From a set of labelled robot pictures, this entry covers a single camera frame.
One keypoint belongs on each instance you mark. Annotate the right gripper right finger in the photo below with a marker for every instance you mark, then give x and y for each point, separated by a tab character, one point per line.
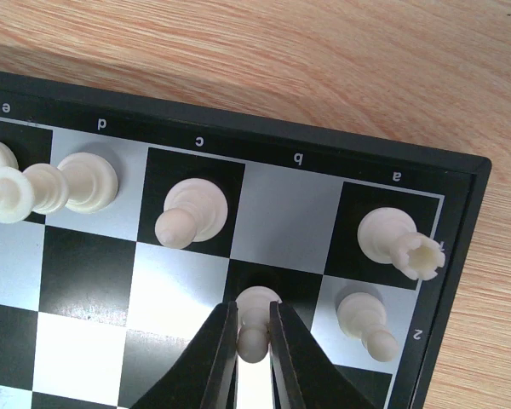
303	375

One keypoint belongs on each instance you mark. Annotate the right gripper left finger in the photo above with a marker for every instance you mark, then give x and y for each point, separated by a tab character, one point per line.
202	376

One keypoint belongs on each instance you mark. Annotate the white chess pawn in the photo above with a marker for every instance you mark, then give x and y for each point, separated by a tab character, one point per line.
253	320
363	316

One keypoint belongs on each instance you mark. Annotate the white chess rook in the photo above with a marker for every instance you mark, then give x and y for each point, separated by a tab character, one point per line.
389	235

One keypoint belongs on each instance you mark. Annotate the white chess bishop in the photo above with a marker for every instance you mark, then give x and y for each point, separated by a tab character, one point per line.
195	210

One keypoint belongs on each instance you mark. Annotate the white chess king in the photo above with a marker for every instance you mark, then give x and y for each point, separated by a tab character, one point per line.
82	182

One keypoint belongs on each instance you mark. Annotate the black and silver chessboard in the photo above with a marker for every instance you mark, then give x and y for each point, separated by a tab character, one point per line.
94	310

